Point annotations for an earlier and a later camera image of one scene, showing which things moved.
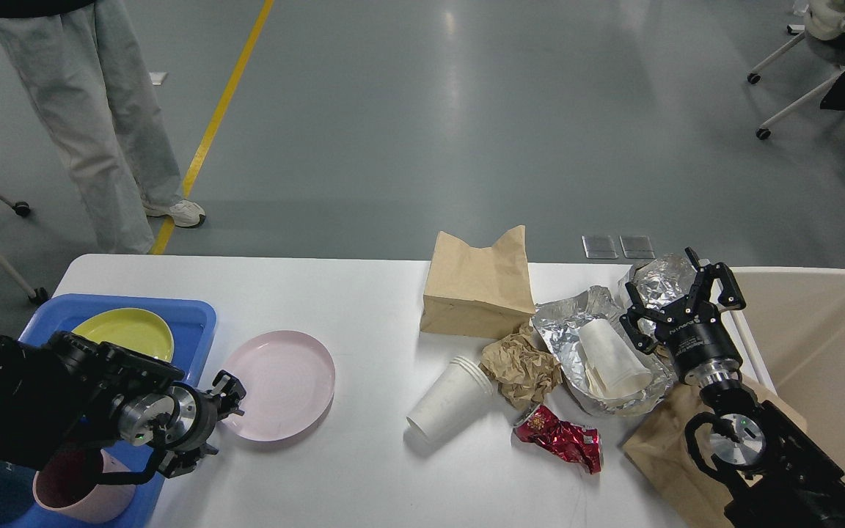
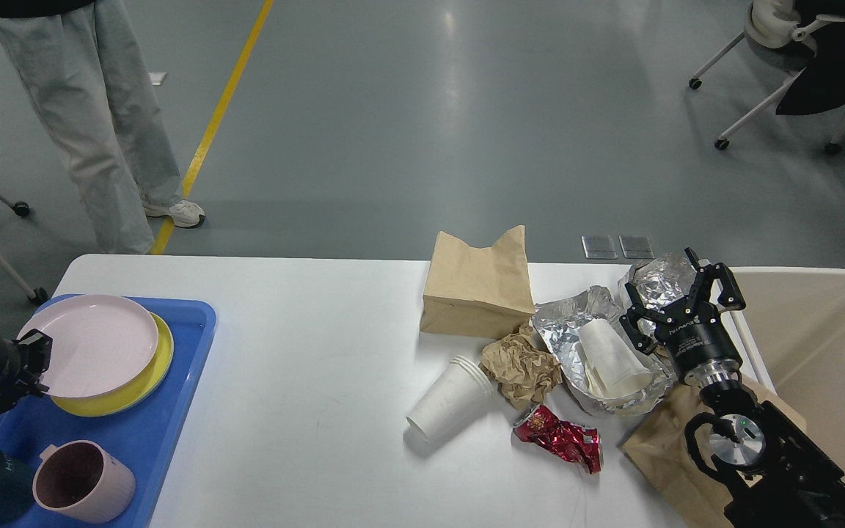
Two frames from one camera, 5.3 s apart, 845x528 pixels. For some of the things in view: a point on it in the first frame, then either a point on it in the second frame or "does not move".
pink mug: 67,485 does not move
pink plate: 289,378 -> 100,344
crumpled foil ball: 664,279 does not move
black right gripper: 697,342 does not move
